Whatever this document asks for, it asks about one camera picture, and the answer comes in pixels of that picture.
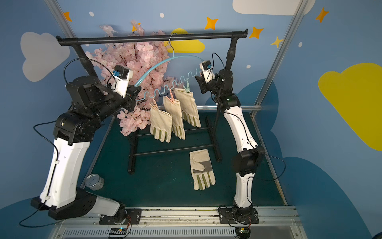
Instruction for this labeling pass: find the light blue wavy clip hanger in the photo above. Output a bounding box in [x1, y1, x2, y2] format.
[133, 28, 205, 102]

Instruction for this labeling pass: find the black garment rack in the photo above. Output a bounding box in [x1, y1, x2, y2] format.
[56, 29, 248, 174]

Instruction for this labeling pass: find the pink clothes clip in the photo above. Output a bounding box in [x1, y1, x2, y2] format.
[169, 91, 175, 103]

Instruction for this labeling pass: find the beige clothes clip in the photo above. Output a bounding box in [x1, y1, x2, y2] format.
[151, 98, 159, 110]

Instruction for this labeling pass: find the beige glove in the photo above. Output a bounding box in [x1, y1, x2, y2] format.
[174, 88, 202, 127]
[163, 97, 186, 140]
[150, 105, 173, 143]
[190, 149, 216, 190]

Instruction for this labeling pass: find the aluminium front rail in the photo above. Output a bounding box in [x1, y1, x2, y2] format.
[49, 206, 307, 239]

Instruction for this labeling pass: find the pink cherry blossom tree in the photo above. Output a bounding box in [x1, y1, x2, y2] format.
[86, 41, 175, 136]

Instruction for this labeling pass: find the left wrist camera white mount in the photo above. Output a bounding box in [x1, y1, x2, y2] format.
[112, 65, 134, 98]

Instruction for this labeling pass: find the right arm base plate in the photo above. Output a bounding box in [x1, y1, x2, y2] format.
[217, 206, 259, 225]

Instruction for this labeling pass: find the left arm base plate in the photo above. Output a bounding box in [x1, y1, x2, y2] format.
[99, 208, 142, 225]

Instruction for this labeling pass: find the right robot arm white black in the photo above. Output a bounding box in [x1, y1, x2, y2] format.
[196, 68, 262, 221]

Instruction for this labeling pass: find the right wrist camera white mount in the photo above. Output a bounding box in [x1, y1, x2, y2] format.
[200, 60, 215, 83]

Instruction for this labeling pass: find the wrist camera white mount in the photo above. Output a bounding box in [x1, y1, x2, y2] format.
[112, 65, 134, 98]
[200, 60, 215, 83]

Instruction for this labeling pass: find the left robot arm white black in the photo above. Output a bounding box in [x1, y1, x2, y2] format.
[31, 76, 141, 224]

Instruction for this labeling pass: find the green clothes clip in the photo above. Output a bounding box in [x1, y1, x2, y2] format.
[183, 81, 190, 93]

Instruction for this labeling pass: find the silver tin can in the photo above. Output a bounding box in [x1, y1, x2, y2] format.
[85, 174, 104, 191]

